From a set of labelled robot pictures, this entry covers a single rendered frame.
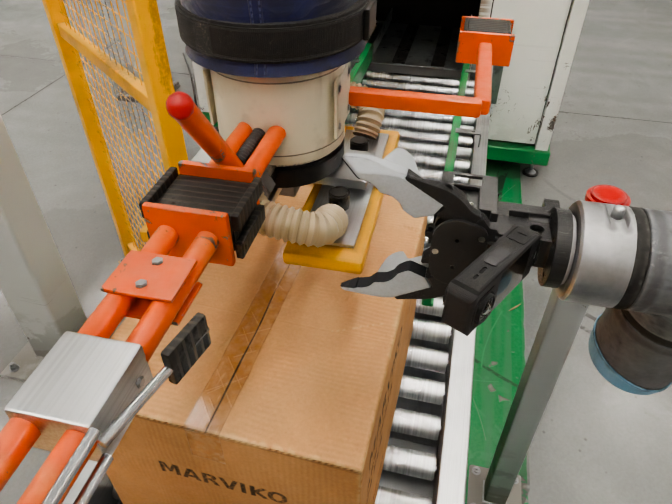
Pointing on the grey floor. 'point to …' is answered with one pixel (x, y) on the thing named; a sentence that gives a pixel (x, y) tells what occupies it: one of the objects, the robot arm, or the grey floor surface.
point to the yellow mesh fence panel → (162, 84)
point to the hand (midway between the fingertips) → (337, 231)
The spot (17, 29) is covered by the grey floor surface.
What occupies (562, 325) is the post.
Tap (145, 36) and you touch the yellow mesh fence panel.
